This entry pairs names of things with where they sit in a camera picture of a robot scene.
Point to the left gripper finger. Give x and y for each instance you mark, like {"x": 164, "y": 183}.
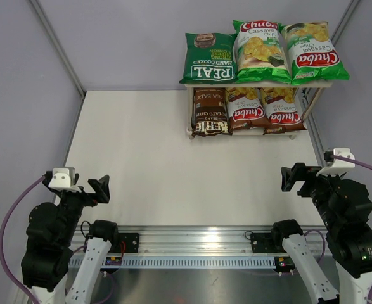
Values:
{"x": 103, "y": 194}
{"x": 94, "y": 183}

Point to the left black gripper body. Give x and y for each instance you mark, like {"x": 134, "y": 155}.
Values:
{"x": 75, "y": 202}

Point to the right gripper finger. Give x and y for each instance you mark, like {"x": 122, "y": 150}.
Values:
{"x": 302, "y": 170}
{"x": 287, "y": 180}

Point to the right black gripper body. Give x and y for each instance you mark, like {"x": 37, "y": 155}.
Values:
{"x": 319, "y": 187}

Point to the brown Chuba cassava bag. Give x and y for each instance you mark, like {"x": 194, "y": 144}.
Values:
{"x": 244, "y": 109}

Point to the brown Kettle sea salt bag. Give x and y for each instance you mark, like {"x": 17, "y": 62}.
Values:
{"x": 209, "y": 113}

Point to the green Chuba seaweed bag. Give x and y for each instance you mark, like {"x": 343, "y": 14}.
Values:
{"x": 259, "y": 53}

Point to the green REAL chips bag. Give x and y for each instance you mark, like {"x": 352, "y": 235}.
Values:
{"x": 209, "y": 59}

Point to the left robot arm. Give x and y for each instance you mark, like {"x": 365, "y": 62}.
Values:
{"x": 50, "y": 232}

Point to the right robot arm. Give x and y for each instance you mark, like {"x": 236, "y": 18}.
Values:
{"x": 344, "y": 207}

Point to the white two-tier shelf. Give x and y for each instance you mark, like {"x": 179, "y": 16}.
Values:
{"x": 306, "y": 96}

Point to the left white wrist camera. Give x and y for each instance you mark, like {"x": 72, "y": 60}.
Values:
{"x": 63, "y": 179}

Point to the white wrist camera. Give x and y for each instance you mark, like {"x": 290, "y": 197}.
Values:
{"x": 337, "y": 162}
{"x": 63, "y": 179}

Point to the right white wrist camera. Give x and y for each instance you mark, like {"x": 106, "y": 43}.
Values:
{"x": 337, "y": 162}

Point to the left black mount plate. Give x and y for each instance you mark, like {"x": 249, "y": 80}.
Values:
{"x": 127, "y": 242}

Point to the black mount plate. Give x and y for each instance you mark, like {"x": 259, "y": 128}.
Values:
{"x": 261, "y": 242}
{"x": 127, "y": 242}

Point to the right black mount plate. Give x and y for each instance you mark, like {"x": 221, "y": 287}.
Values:
{"x": 261, "y": 242}

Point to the white slotted cable duct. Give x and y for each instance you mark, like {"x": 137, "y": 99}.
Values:
{"x": 189, "y": 262}

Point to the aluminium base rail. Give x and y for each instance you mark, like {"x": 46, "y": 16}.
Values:
{"x": 197, "y": 241}

